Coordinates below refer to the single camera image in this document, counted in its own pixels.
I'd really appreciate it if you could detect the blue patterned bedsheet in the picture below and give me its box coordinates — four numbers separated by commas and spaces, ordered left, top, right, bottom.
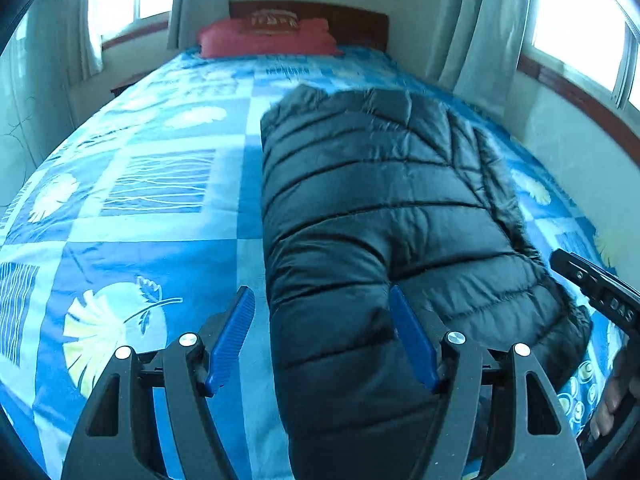
0, 44, 631, 480

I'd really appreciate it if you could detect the brown printed cushion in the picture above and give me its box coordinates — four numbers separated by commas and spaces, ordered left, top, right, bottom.
239, 8, 301, 36

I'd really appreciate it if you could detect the brown wooden window sill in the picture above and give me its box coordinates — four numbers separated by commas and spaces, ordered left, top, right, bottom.
101, 12, 171, 52
516, 54, 640, 161

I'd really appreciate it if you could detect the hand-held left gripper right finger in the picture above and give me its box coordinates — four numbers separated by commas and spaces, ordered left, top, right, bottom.
389, 284, 588, 480

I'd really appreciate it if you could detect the black puffer jacket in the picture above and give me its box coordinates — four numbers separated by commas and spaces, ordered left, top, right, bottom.
260, 84, 593, 480

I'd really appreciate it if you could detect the white wardrobe with line drawings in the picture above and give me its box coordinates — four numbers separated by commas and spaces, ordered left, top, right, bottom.
0, 20, 78, 211

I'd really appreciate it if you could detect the red pillow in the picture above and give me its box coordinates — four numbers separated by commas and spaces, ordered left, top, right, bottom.
196, 16, 346, 59

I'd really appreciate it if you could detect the brown wooden nightstand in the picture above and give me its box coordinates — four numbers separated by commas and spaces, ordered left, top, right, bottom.
110, 72, 149, 97

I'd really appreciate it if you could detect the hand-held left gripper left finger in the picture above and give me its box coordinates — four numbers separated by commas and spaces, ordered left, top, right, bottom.
61, 285, 257, 480

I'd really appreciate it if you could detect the wooden headboard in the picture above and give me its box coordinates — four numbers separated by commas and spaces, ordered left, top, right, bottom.
229, 0, 390, 53

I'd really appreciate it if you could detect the person's right hand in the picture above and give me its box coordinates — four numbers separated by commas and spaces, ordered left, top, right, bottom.
591, 339, 633, 438

